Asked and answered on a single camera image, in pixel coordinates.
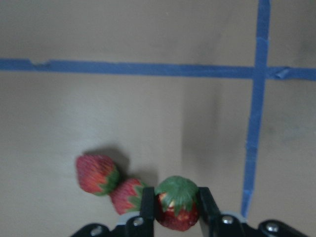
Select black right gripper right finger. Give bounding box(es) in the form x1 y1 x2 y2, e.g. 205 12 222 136
198 187 246 237

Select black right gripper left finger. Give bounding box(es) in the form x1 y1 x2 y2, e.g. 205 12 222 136
125 187 155 237

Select red strawberry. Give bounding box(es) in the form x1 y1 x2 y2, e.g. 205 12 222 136
75 155 119 196
110 178 147 215

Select strawberry with green top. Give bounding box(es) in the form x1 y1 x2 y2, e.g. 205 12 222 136
155 176 199 232

